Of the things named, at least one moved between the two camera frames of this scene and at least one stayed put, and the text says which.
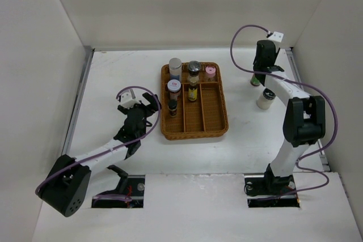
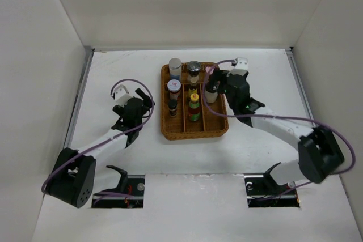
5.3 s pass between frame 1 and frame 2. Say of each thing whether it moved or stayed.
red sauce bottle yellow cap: moved
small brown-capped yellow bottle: stayed
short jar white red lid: stayed
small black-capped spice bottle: stayed
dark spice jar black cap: stayed
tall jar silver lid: stayed
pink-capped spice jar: stayed
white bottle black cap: moved
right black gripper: moved
